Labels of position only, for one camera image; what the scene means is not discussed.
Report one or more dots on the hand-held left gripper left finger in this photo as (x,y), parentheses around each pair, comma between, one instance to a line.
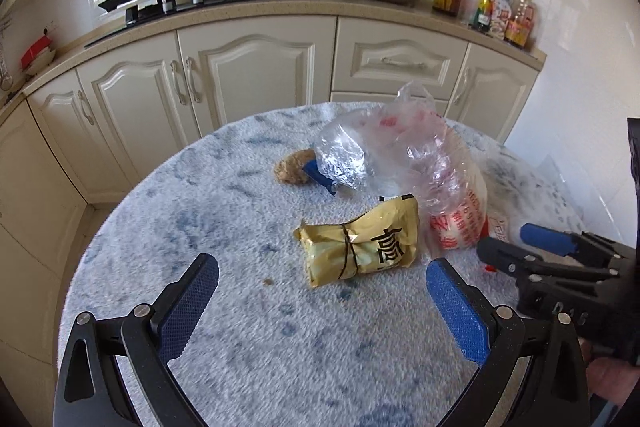
(192,302)

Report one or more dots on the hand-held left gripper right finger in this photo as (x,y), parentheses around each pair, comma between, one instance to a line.
(457,312)

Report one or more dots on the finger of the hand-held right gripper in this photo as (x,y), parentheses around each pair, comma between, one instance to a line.
(545,238)
(505,259)

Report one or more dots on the yellow snack packet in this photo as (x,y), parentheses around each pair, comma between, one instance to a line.
(370,242)

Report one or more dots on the large clear plastic bag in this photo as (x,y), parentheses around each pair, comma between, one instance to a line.
(430,157)

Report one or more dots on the person's right hand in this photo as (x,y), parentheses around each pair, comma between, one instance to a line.
(612,374)

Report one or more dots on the blue speckled fuzzy tablecloth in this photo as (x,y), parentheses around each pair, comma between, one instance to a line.
(225,217)

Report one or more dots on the brown crumpled lump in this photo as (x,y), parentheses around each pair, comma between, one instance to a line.
(292,167)

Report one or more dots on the blue wrapper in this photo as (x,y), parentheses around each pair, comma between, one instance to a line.
(317,174)

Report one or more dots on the small crumpled clear bag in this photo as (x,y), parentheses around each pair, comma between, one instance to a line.
(340,157)

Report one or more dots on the brown sauce bottle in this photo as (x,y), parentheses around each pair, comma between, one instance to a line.
(520,22)

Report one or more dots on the white label sauce bottle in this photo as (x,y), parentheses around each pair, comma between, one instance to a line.
(502,14)

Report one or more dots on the yellow green seasoning bottle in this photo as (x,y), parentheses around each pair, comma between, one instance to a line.
(485,7)

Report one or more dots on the cream kitchen cabinet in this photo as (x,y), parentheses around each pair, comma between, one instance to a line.
(260,67)

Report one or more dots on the red and white container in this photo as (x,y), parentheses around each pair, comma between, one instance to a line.
(37,52)

